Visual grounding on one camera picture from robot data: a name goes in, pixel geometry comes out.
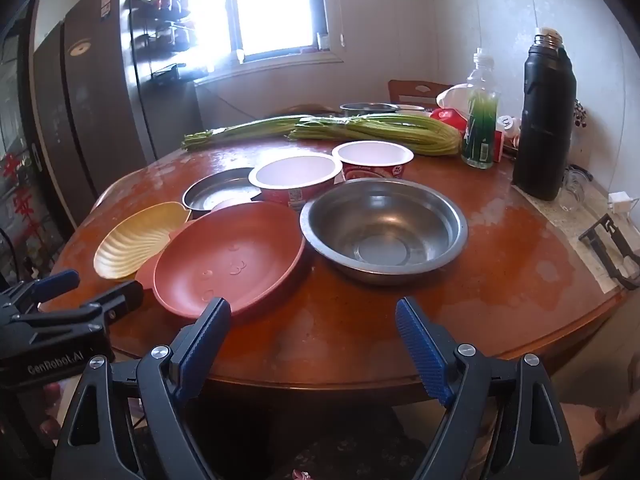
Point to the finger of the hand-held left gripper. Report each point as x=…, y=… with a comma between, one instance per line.
x=55, y=282
x=115, y=300

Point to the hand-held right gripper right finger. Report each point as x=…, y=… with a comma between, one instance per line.
x=420, y=350

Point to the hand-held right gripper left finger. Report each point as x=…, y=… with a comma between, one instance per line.
x=205, y=335

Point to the yellow shell-shaped plate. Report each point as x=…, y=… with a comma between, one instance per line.
x=130, y=240

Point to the terracotta plastic plate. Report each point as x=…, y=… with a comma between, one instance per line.
x=230, y=260

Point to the large steel bowl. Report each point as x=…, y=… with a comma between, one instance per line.
x=385, y=230

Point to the shallow steel plate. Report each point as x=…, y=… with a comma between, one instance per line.
x=220, y=192

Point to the white paper bowl red outside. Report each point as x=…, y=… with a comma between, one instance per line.
x=292, y=172
x=372, y=155

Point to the dark glass door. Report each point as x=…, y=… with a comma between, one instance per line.
x=15, y=160

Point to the dark refrigerator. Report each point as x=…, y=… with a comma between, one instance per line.
x=100, y=110

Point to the long celery bunch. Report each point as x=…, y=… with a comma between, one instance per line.
x=240, y=130

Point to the red carton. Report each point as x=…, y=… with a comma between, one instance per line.
x=499, y=147

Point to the thick celery bunch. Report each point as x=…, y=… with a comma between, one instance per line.
x=390, y=132

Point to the clear glass mug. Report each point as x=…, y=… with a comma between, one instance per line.
x=575, y=187

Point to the clear bottle green label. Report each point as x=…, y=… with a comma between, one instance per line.
x=480, y=130

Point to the black folding stand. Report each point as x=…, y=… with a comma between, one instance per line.
x=611, y=224

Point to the red tissue pack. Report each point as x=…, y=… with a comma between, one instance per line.
x=450, y=117

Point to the white ceramic bowl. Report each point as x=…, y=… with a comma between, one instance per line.
x=410, y=108

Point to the small white bottle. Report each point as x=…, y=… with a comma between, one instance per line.
x=506, y=122

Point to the white power adapter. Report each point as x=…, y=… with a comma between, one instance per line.
x=619, y=203

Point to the curved-back wooden chair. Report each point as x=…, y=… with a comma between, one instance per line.
x=305, y=108

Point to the small steel bowl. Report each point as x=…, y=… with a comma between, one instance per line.
x=367, y=108

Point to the black thermos flask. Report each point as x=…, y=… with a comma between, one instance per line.
x=542, y=125

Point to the brown wooden chair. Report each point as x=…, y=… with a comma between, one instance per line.
x=420, y=89

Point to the dark red bead ornament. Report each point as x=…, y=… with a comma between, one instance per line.
x=580, y=115

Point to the small jar on windowsill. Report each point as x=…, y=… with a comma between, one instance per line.
x=322, y=42

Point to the window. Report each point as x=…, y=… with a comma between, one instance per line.
x=280, y=10

